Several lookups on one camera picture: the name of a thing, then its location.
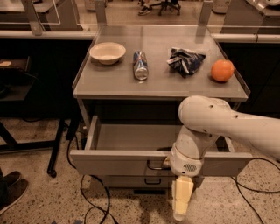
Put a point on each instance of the dark shoes at left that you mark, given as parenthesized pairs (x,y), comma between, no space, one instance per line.
(12,189)

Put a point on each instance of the grey top drawer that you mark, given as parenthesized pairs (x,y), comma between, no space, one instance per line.
(141,149)

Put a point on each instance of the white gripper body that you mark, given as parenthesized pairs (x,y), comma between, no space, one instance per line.
(185,164)

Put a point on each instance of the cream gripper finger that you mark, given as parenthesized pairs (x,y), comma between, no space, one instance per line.
(181,189)

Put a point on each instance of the grey bottom drawer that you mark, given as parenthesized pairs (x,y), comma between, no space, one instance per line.
(138,181)

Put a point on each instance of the black sneaker in background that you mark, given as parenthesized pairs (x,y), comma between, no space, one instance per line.
(144,11)

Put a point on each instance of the black table frame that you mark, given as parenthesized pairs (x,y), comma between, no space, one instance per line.
(10,144)

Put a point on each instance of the black office chair base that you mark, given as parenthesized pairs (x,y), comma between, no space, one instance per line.
(167,4)

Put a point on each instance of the white paper bowl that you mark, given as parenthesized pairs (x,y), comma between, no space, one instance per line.
(107,53)

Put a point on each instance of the orange fruit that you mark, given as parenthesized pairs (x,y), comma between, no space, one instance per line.
(222,70)

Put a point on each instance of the silver blue soda can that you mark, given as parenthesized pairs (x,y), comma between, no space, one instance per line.
(140,66)

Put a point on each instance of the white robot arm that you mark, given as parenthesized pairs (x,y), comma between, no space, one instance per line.
(203,120)

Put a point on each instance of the grey metal drawer cabinet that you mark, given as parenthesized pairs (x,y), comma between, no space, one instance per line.
(116,96)

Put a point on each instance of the crumpled blue chip bag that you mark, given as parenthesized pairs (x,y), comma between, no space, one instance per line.
(185,61)

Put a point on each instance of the grey drawer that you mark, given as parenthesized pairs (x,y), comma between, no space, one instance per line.
(138,181)
(141,149)

